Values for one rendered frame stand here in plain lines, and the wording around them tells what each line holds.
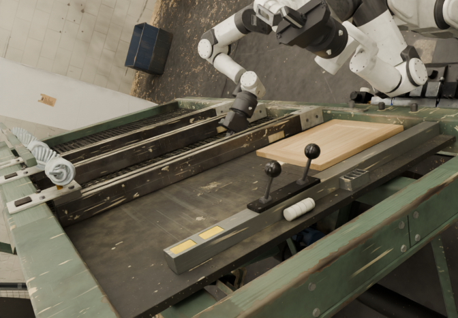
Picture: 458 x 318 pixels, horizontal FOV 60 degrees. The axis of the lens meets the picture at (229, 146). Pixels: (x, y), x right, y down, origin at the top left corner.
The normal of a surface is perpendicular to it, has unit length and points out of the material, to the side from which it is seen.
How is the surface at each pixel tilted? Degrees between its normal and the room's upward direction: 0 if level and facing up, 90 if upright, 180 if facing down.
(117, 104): 90
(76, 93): 90
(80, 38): 90
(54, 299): 60
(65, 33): 90
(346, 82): 0
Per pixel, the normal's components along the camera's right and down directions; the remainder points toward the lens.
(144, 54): 0.54, 0.15
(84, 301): -0.20, -0.94
